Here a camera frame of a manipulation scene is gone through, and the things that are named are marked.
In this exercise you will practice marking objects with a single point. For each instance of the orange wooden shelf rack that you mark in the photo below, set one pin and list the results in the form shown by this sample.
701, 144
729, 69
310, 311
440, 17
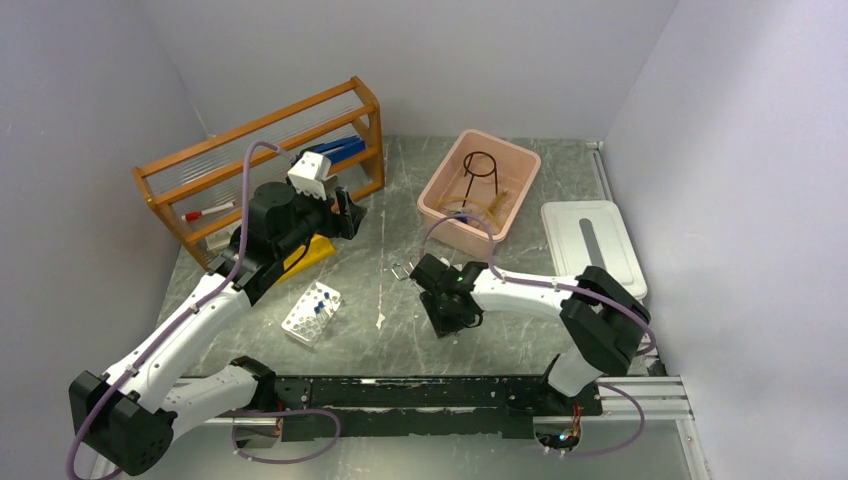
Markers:
211, 172

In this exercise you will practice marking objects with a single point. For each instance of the white test tube rack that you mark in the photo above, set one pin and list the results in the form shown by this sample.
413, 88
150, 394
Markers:
298, 323

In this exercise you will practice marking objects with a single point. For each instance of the black wire tripod stand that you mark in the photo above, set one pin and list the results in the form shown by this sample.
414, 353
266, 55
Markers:
472, 173

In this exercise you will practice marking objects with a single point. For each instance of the white plastic bin lid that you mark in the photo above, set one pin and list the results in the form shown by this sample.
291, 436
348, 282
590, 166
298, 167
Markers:
592, 233

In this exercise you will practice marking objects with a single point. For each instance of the red white marker pen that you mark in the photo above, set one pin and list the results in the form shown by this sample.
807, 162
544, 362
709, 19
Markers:
198, 214

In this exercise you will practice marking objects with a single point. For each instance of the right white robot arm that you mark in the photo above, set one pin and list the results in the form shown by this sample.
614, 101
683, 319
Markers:
605, 322

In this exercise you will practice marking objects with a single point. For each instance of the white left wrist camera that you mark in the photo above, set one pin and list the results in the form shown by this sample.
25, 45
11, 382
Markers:
307, 175

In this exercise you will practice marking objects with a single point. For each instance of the white box on shelf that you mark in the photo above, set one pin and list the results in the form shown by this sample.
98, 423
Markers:
221, 238

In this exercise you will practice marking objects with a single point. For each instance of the brown bristle tube brush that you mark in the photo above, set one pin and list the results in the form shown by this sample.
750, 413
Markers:
498, 202

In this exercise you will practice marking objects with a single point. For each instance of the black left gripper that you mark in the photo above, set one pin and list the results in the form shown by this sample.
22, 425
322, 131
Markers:
345, 222

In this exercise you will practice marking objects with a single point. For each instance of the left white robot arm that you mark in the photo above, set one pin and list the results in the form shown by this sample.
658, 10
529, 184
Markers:
133, 411

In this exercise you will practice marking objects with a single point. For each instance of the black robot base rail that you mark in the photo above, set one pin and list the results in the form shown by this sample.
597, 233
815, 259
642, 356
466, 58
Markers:
349, 406

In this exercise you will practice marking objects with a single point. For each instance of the test tube in rack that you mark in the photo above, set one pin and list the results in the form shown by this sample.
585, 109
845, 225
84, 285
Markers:
319, 318

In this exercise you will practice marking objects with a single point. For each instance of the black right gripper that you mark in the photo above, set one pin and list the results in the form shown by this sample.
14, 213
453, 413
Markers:
441, 325

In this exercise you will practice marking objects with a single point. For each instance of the blue black stapler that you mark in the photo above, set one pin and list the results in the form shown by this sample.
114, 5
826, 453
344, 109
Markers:
341, 149

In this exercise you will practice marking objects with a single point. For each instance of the pink plastic bin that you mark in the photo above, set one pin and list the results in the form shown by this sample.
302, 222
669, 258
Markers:
517, 170

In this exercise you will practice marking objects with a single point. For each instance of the yellow foam tray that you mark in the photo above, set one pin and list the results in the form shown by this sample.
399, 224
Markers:
319, 248

